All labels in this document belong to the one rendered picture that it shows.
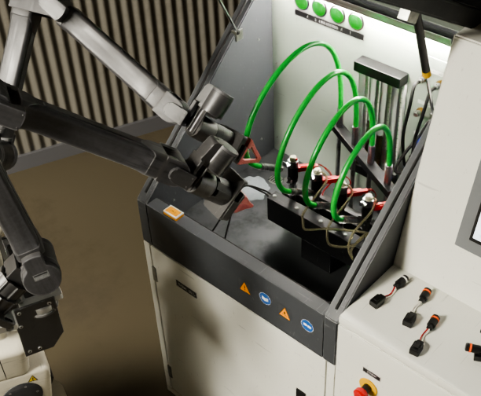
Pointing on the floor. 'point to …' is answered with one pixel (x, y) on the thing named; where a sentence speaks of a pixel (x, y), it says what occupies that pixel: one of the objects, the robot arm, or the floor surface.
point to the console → (442, 207)
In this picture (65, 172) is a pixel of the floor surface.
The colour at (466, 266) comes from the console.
